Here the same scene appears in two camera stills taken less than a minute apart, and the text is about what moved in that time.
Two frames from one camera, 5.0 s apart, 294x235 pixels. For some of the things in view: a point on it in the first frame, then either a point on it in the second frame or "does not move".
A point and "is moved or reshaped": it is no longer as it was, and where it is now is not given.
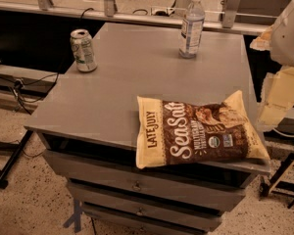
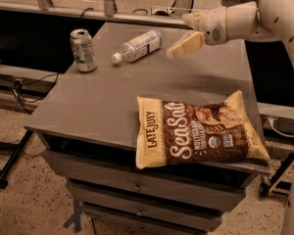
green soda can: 83,49 does not move
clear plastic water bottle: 191,27 is moved or reshaped
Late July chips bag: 196,132 does not move
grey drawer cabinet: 87,126 does not move
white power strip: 162,11 does not move
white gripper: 289,38 -> 213,25
